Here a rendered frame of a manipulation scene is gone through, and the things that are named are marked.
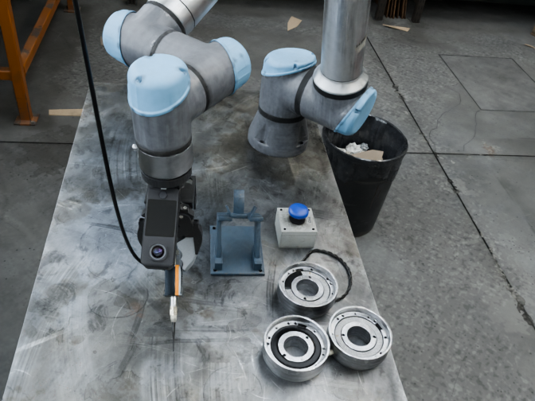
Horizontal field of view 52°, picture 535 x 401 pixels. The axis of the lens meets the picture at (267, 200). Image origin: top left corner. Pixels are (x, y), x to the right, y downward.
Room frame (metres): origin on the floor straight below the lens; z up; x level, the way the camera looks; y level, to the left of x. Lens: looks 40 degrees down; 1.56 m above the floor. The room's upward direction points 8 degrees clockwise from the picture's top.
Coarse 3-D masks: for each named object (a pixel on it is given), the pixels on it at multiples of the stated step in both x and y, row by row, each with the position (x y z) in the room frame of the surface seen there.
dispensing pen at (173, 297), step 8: (176, 256) 0.62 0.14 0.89; (176, 264) 0.61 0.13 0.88; (168, 272) 0.59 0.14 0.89; (168, 280) 0.58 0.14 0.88; (168, 288) 0.57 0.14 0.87; (168, 296) 0.56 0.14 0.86; (176, 296) 0.57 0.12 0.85; (176, 304) 0.56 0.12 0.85; (176, 312) 0.55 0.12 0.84; (176, 320) 0.54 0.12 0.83
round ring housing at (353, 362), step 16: (336, 320) 0.59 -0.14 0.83; (368, 320) 0.60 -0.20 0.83; (384, 320) 0.59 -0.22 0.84; (352, 336) 0.58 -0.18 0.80; (368, 336) 0.57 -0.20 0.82; (384, 336) 0.57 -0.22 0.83; (336, 352) 0.52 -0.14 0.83; (384, 352) 0.53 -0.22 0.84; (352, 368) 0.51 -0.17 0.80; (368, 368) 0.52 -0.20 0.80
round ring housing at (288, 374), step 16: (288, 320) 0.57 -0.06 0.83; (304, 320) 0.57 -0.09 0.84; (288, 336) 0.54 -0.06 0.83; (304, 336) 0.54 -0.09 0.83; (320, 336) 0.55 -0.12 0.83; (304, 352) 0.53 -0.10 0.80; (272, 368) 0.48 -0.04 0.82; (288, 368) 0.47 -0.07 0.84; (304, 368) 0.48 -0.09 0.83; (320, 368) 0.49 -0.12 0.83
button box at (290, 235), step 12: (276, 216) 0.83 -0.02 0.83; (288, 216) 0.81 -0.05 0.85; (312, 216) 0.82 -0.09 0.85; (276, 228) 0.81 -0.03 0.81; (288, 228) 0.78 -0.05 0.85; (300, 228) 0.78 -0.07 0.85; (312, 228) 0.78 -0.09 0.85; (288, 240) 0.77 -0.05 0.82; (300, 240) 0.77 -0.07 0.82; (312, 240) 0.78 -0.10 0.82
